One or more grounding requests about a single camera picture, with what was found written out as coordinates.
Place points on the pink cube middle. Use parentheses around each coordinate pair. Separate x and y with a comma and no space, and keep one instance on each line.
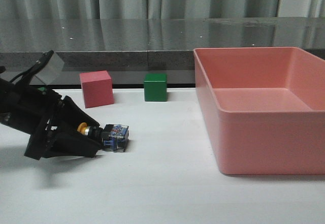
(97,89)

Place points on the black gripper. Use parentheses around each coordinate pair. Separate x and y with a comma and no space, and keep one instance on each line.
(65,140)

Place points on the pink plastic bin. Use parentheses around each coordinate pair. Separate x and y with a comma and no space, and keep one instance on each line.
(263,108)

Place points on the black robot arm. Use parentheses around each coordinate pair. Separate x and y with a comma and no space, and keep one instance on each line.
(20,102)

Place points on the green cube right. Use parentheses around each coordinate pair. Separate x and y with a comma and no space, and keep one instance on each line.
(155,88)

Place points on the grey stone ledge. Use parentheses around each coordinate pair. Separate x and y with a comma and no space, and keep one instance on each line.
(129,49)

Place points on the yellow push button switch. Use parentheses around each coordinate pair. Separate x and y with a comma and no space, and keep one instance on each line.
(112,136)

